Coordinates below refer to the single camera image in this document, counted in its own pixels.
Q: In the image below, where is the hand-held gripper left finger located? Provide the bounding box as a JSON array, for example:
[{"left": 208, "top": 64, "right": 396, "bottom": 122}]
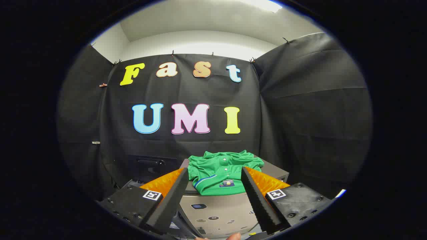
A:
[{"left": 96, "top": 168, "right": 190, "bottom": 235}]

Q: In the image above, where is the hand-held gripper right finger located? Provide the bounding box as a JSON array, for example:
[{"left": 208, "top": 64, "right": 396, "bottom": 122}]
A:
[{"left": 241, "top": 166, "right": 335, "bottom": 235}]

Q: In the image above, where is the grey washing machine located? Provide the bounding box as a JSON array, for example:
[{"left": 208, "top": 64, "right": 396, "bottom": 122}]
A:
[{"left": 121, "top": 154, "right": 198, "bottom": 239}]

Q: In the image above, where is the green polo shirt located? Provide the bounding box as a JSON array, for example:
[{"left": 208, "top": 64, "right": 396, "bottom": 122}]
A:
[{"left": 187, "top": 150, "right": 265, "bottom": 196}]

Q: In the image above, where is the grey cabinet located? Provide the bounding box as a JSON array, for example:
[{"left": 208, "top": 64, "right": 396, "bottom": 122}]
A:
[{"left": 178, "top": 155, "right": 290, "bottom": 239}]

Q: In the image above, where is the black backdrop cloth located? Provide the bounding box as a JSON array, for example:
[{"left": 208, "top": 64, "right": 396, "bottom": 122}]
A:
[{"left": 57, "top": 32, "right": 372, "bottom": 204}]

